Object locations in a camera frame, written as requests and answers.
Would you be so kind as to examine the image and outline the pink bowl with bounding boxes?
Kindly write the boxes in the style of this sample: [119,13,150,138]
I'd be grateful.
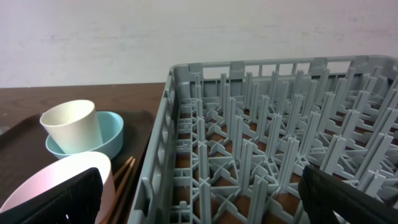
[1,152,115,223]

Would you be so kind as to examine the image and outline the wooden chopstick right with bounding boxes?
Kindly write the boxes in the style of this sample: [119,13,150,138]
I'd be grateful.
[111,157,136,224]

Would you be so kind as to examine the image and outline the wooden chopstick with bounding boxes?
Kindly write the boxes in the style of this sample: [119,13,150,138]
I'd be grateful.
[111,157,136,224]
[101,156,136,224]

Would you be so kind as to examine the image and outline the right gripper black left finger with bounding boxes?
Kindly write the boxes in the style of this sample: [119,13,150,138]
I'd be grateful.
[1,167,103,224]

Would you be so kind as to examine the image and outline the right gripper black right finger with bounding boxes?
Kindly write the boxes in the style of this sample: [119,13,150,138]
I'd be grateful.
[298,165,397,224]

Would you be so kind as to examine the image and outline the grey dishwasher rack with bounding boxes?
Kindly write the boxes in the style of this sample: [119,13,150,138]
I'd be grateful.
[128,55,397,223]

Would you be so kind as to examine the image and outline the brown serving tray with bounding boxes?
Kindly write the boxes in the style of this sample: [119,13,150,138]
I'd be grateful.
[1,110,155,223]

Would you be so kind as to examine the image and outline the light blue small bowl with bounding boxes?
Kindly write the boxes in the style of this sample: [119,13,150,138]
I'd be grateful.
[45,111,124,159]

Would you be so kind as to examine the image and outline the cream plastic cup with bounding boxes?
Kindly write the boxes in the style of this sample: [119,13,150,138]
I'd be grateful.
[40,100,103,154]

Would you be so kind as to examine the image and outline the wooden chopstick left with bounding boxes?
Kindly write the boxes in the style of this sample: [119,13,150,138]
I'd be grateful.
[101,156,136,224]

